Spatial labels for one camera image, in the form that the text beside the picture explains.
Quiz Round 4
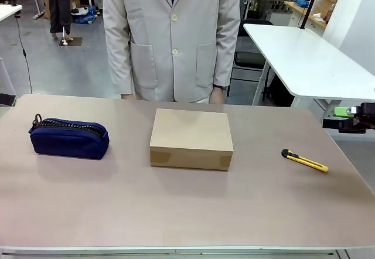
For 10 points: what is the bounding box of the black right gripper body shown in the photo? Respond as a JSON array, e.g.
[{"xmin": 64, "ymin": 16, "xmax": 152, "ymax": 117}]
[{"xmin": 359, "ymin": 102, "xmax": 375, "ymax": 125}]

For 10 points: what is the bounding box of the navy blue zipper pouch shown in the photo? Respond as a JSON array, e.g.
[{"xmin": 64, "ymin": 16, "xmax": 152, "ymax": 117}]
[{"xmin": 28, "ymin": 113, "xmax": 110, "ymax": 161}]

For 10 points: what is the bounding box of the brown cardboard box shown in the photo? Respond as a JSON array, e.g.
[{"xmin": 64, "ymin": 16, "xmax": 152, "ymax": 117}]
[{"xmin": 149, "ymin": 108, "xmax": 234, "ymax": 171}]

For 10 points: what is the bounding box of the cardboard box on floor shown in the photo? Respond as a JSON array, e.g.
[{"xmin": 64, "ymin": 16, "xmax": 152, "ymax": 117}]
[{"xmin": 37, "ymin": 0, "xmax": 51, "ymax": 20}]

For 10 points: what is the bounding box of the person's left hand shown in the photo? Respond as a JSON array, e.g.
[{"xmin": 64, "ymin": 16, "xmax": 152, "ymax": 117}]
[{"xmin": 210, "ymin": 87, "xmax": 226, "ymax": 105}]

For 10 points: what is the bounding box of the white table leg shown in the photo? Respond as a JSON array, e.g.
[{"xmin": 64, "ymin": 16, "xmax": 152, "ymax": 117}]
[{"xmin": 0, "ymin": 58, "xmax": 15, "ymax": 96}]

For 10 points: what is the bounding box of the yellow utility knife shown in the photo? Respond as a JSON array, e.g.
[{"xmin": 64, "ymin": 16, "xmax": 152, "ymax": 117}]
[{"xmin": 281, "ymin": 148, "xmax": 329, "ymax": 173}]

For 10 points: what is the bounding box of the large white side table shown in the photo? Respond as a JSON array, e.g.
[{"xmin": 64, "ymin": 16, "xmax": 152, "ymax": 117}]
[{"xmin": 243, "ymin": 23, "xmax": 375, "ymax": 109}]

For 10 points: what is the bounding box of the black bag under table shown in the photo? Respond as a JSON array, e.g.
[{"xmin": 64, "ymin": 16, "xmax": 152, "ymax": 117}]
[{"xmin": 262, "ymin": 74, "xmax": 294, "ymax": 107}]

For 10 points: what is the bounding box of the dark square stand base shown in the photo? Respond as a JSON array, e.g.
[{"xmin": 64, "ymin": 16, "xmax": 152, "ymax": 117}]
[{"xmin": 59, "ymin": 37, "xmax": 83, "ymax": 47}]

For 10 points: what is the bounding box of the white table with black clamp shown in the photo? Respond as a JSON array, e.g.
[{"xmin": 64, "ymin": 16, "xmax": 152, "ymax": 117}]
[{"xmin": 0, "ymin": 4, "xmax": 23, "ymax": 22}]

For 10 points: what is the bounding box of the wooden top desk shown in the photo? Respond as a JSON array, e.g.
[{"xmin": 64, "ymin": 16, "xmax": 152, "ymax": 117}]
[{"xmin": 284, "ymin": 1, "xmax": 328, "ymax": 37}]

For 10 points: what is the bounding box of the mannequin in grey trousers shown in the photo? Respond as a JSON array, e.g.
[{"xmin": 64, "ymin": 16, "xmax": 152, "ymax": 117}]
[{"xmin": 43, "ymin": 0, "xmax": 73, "ymax": 40}]

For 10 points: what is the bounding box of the black folding chair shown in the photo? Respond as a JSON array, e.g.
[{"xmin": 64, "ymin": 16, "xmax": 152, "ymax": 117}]
[{"xmin": 227, "ymin": 18, "xmax": 275, "ymax": 97}]

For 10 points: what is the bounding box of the black stand pole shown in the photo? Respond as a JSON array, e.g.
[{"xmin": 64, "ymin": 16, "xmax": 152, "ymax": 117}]
[{"xmin": 298, "ymin": 0, "xmax": 321, "ymax": 30}]

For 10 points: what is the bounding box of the blue bag on floor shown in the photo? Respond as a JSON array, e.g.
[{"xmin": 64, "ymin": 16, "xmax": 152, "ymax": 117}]
[{"xmin": 73, "ymin": 5, "xmax": 102, "ymax": 25}]

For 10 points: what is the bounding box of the person in beige coat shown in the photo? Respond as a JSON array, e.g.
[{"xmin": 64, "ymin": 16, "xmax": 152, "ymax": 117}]
[{"xmin": 102, "ymin": 0, "xmax": 241, "ymax": 104}]

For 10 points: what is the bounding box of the thin black hanging cable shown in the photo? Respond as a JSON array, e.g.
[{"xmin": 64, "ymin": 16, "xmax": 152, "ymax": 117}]
[{"xmin": 16, "ymin": 15, "xmax": 33, "ymax": 94}]

